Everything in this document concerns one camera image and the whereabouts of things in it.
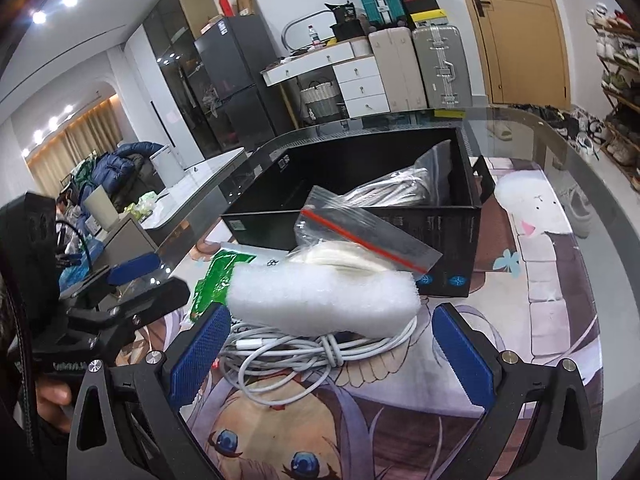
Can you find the grey sneaker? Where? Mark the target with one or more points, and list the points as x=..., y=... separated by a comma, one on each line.
x=577, y=210

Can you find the wooden shoe rack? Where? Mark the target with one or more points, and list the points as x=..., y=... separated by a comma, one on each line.
x=620, y=110

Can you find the large cardboard box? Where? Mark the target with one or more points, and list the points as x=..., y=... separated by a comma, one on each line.
x=197, y=5

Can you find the small cardboard box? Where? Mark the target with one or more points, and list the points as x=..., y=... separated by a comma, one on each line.
x=245, y=0

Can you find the silver suitcase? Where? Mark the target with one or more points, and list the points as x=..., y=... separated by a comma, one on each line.
x=440, y=65

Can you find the white slipper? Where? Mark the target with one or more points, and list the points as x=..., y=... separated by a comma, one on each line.
x=500, y=131

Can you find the white storage bin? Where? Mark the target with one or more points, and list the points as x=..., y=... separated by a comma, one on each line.
x=162, y=165

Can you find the white wicker basket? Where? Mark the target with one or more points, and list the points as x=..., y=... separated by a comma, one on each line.
x=322, y=100

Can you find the wooden door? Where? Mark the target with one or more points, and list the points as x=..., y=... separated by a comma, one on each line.
x=520, y=35

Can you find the black cardboard box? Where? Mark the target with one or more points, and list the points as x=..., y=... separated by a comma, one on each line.
x=440, y=230

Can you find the oval mirror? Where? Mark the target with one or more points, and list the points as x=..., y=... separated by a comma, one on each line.
x=300, y=25

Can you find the beige suitcase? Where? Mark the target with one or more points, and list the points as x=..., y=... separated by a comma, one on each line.
x=395, y=70

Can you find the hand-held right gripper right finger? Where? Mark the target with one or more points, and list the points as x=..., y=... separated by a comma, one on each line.
x=462, y=355

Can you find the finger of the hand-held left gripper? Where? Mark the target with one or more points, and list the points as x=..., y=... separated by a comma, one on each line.
x=150, y=300
x=132, y=265

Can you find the dark grey refrigerator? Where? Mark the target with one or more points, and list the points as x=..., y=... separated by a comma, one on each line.
x=240, y=75

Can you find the person's left hand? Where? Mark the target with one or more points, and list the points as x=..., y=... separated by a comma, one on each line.
x=50, y=400

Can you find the grey cabinet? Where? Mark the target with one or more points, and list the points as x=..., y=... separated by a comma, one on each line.
x=130, y=245

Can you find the white desk with drawers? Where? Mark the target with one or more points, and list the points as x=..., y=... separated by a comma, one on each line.
x=360, y=80

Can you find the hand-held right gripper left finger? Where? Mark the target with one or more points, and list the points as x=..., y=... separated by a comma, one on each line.
x=200, y=355

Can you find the blue puffer jacket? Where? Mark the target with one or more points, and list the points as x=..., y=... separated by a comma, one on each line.
x=120, y=165

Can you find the clear water bottle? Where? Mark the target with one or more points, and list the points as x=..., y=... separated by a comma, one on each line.
x=314, y=39

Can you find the green white packets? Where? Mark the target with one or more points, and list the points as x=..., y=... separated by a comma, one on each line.
x=142, y=205

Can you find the glass display cabinet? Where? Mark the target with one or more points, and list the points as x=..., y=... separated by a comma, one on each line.
x=170, y=60

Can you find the white foam roll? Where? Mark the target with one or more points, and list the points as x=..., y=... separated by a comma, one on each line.
x=325, y=300

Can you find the black yellow shoe box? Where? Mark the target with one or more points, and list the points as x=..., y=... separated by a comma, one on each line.
x=427, y=17

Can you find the beige curtain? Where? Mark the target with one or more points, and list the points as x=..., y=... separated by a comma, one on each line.
x=85, y=135

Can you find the pile of shoes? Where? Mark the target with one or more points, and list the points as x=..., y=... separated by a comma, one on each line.
x=565, y=125

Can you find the green packet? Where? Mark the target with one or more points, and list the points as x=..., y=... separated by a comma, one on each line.
x=215, y=275

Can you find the black bag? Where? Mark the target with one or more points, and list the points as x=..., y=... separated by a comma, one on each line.
x=347, y=25

